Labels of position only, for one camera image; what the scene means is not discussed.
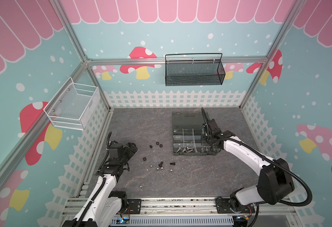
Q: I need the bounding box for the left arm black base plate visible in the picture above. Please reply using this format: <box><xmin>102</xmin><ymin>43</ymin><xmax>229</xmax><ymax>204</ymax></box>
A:
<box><xmin>101</xmin><ymin>197</ymin><xmax>141</xmax><ymax>216</ymax></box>

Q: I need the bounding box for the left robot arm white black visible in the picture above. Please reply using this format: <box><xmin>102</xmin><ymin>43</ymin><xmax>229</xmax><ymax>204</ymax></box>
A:
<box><xmin>62</xmin><ymin>132</ymin><xmax>138</xmax><ymax>227</ymax></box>

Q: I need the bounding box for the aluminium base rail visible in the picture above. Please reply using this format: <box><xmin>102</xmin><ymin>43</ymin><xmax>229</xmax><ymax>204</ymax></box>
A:
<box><xmin>60</xmin><ymin>197</ymin><xmax>297</xmax><ymax>220</ymax></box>

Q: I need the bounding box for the white wire mesh basket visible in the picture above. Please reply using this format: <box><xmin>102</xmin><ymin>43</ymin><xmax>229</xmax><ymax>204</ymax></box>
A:
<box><xmin>44</xmin><ymin>78</ymin><xmax>100</xmax><ymax>131</ymax></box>

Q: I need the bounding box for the black wire mesh basket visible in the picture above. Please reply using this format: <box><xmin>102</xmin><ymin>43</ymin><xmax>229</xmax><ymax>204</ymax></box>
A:
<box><xmin>165</xmin><ymin>53</ymin><xmax>226</xmax><ymax>87</ymax></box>

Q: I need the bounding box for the grey transparent organizer box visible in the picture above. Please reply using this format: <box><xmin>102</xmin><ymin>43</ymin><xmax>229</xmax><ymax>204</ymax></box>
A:
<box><xmin>172</xmin><ymin>112</ymin><xmax>221</xmax><ymax>156</ymax></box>

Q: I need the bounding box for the silver nut pair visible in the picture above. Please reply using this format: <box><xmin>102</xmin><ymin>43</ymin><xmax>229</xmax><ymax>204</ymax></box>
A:
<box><xmin>156</xmin><ymin>167</ymin><xmax>165</xmax><ymax>172</ymax></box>

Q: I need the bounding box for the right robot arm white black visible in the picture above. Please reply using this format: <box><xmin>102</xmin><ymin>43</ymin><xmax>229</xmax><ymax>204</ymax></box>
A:
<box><xmin>201</xmin><ymin>109</ymin><xmax>313</xmax><ymax>213</ymax></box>

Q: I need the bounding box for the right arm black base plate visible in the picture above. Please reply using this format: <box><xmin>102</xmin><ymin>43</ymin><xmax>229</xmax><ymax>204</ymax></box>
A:
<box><xmin>215</xmin><ymin>197</ymin><xmax>255</xmax><ymax>215</ymax></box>

